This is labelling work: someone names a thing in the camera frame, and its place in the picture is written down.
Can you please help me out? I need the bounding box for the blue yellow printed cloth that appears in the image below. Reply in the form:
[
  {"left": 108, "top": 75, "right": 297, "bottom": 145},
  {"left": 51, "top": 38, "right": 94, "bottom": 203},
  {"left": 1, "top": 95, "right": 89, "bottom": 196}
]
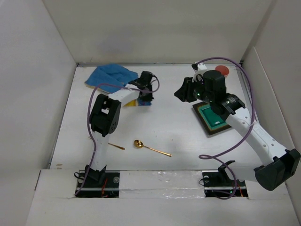
[{"left": 85, "top": 64, "right": 140, "bottom": 94}]

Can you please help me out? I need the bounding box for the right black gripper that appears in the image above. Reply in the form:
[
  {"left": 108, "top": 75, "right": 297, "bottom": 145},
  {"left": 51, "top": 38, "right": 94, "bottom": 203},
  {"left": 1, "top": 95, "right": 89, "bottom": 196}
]
[{"left": 174, "top": 75, "right": 214, "bottom": 104}]

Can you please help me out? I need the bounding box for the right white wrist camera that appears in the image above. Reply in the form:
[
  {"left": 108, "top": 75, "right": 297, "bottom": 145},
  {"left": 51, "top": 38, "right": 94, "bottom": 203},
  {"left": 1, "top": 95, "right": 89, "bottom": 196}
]
[{"left": 191, "top": 63, "right": 207, "bottom": 82}]

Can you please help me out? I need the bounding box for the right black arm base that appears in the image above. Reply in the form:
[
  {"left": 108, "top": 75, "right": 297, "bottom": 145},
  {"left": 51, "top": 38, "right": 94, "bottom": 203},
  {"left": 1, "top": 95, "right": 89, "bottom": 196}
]
[{"left": 199, "top": 164, "right": 248, "bottom": 199}]

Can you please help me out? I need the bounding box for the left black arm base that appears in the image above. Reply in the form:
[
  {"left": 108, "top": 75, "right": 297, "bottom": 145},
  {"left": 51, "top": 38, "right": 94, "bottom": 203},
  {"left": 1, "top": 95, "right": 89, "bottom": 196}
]
[{"left": 74, "top": 170, "right": 120, "bottom": 198}]

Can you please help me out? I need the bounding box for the pink plastic cup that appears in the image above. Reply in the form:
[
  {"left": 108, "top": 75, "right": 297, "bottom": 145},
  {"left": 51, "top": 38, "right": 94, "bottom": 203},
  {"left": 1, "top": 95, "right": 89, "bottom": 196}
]
[{"left": 215, "top": 65, "right": 230, "bottom": 78}]

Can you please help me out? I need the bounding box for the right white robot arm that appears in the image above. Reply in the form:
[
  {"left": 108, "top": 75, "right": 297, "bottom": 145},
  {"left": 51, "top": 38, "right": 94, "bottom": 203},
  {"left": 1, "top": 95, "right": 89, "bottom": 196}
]
[{"left": 174, "top": 70, "right": 301, "bottom": 191}]

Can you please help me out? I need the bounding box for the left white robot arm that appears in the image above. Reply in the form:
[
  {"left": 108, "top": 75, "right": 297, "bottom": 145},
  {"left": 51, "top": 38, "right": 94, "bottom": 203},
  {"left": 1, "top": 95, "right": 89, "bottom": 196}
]
[{"left": 85, "top": 71, "right": 156, "bottom": 187}]

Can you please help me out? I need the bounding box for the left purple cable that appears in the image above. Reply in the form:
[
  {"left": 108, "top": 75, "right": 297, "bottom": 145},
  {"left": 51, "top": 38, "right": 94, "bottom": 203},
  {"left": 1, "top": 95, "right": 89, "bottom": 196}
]
[{"left": 76, "top": 74, "right": 160, "bottom": 196}]

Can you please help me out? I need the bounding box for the purple cable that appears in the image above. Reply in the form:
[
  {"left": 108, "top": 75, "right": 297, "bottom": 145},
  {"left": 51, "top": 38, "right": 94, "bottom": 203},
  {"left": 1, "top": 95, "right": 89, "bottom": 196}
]
[
  {"left": 76, "top": 74, "right": 160, "bottom": 196},
  {"left": 195, "top": 56, "right": 257, "bottom": 200}
]

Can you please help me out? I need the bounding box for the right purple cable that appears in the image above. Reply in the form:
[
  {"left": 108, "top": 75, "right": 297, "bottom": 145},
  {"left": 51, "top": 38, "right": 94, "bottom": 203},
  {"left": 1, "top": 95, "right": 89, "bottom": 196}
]
[{"left": 195, "top": 56, "right": 257, "bottom": 200}]

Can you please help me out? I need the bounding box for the green square plate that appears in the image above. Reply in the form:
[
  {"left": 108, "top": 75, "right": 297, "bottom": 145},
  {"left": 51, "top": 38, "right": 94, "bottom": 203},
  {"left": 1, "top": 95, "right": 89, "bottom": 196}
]
[{"left": 192, "top": 102, "right": 231, "bottom": 136}]

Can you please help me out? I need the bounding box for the gold fork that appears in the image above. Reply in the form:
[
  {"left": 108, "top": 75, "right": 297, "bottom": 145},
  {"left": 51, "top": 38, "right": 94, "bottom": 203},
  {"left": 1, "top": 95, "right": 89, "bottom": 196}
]
[{"left": 108, "top": 143, "right": 125, "bottom": 150}]

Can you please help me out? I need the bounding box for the gold spoon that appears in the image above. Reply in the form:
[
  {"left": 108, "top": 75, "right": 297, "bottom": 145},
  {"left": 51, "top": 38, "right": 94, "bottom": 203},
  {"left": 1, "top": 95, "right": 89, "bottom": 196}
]
[{"left": 133, "top": 140, "right": 172, "bottom": 157}]

